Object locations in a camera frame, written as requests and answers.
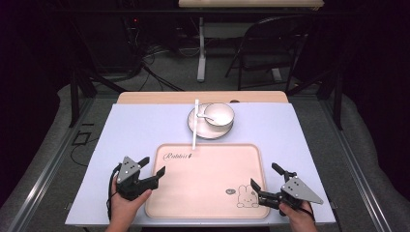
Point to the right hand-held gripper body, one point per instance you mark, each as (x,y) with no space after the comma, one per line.
(298,191)

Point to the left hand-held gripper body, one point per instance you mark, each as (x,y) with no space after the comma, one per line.
(128,170)

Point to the pink tray with rabbit print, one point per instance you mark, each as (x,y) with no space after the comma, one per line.
(206,183)

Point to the white plate with dark rim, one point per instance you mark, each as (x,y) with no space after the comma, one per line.
(206,131)

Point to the white spoon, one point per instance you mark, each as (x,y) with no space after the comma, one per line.
(203,116)

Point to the white bowl with dark rim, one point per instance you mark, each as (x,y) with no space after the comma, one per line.
(222,114)

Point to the person's right hand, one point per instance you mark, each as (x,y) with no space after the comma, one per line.
(299,217)

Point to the person's left hand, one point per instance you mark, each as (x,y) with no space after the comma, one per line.
(125,209)

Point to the pale blue table sheet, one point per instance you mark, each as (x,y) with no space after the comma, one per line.
(129,129)

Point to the dark table grommet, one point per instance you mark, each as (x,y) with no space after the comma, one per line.
(234,101)

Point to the white desk leg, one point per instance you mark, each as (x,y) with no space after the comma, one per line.
(201,58)

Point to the black folding chair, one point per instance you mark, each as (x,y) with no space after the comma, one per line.
(267,48)

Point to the dark equipment cabinet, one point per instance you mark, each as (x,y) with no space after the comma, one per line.
(106,42)

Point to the aluminium floor rail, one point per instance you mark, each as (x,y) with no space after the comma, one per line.
(357,174)
(45,170)

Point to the black metal frame stand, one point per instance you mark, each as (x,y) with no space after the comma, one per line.
(74,96)
(337,103)

